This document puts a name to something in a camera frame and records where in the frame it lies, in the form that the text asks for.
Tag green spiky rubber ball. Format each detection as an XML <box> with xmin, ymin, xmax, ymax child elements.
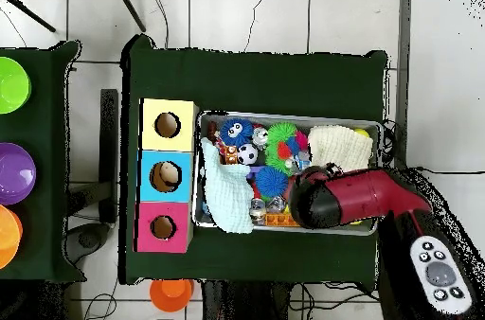
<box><xmin>265</xmin><ymin>121</ymin><xmax>298</xmax><ymax>146</ymax></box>

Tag dark green tablecloth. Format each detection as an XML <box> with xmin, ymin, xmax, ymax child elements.
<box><xmin>118</xmin><ymin>33</ymin><xmax>389</xmax><ymax>286</ymax></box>
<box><xmin>0</xmin><ymin>40</ymin><xmax>86</xmax><ymax>285</ymax></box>

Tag grey round stand base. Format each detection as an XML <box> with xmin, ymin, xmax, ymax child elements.
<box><xmin>64</xmin><ymin>222</ymin><xmax>112</xmax><ymax>265</ymax></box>

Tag thin black floor cable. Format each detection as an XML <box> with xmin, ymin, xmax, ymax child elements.
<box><xmin>414</xmin><ymin>166</ymin><xmax>485</xmax><ymax>176</ymax></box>

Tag orange plastic cup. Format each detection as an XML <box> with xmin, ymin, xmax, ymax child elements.
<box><xmin>149</xmin><ymin>278</ymin><xmax>195</xmax><ymax>313</ymax></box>

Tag blue spiky rubber ball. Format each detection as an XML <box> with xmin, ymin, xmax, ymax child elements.
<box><xmin>254</xmin><ymin>165</ymin><xmax>290</xmax><ymax>200</ymax></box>

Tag cream muslin cloth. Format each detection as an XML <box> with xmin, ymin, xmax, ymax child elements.
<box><xmin>307</xmin><ymin>124</ymin><xmax>374</xmax><ymax>173</ymax></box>

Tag long orange toy block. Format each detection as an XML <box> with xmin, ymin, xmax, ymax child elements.
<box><xmin>264</xmin><ymin>213</ymin><xmax>301</xmax><ymax>227</ymax></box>

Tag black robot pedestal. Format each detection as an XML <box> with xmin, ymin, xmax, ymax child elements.
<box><xmin>200</xmin><ymin>279</ymin><xmax>293</xmax><ymax>320</ymax></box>

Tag grey floor cable cover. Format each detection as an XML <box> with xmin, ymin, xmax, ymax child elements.
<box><xmin>393</xmin><ymin>0</ymin><xmax>413</xmax><ymax>169</ymax></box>

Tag silver wire mesh bin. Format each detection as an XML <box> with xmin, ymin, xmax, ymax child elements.
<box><xmin>191</xmin><ymin>109</ymin><xmax>384</xmax><ymax>237</ymax></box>

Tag black floor post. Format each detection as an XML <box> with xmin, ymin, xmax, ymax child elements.
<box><xmin>99</xmin><ymin>88</ymin><xmax>119</xmax><ymax>224</ymax></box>

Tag black stand legs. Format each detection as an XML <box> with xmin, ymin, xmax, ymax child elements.
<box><xmin>0</xmin><ymin>0</ymin><xmax>147</xmax><ymax>33</ymax></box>

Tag black and white soccer ball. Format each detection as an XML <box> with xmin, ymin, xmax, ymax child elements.
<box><xmin>237</xmin><ymin>143</ymin><xmax>260</xmax><ymax>166</ymax></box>

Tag green plastic bowl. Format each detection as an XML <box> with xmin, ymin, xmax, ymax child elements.
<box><xmin>0</xmin><ymin>56</ymin><xmax>32</xmax><ymax>116</ymax></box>

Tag blue spiky ball with eyes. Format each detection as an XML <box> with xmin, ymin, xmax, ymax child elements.
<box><xmin>219</xmin><ymin>117</ymin><xmax>254</xmax><ymax>148</ymax></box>

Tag multicoloured spiky caterpillar toy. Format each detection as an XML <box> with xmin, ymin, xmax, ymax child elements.
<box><xmin>264</xmin><ymin>130</ymin><xmax>310</xmax><ymax>177</ymax></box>

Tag wooden box with three holes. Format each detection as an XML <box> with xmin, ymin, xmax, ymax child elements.
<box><xmin>133</xmin><ymin>98</ymin><xmax>200</xmax><ymax>254</ymax></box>

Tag mint muslin cloth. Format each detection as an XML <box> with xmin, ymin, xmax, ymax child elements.
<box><xmin>199</xmin><ymin>136</ymin><xmax>256</xmax><ymax>235</ymax></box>

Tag orange plastic bowl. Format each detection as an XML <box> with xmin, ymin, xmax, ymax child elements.
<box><xmin>0</xmin><ymin>204</ymin><xmax>24</xmax><ymax>271</ymax></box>

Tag clear plastic packet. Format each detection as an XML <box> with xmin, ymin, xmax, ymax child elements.
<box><xmin>289</xmin><ymin>150</ymin><xmax>313</xmax><ymax>173</ymax></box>

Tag purple plastic bowl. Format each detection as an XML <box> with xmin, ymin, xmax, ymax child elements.
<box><xmin>0</xmin><ymin>142</ymin><xmax>38</xmax><ymax>206</ymax></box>

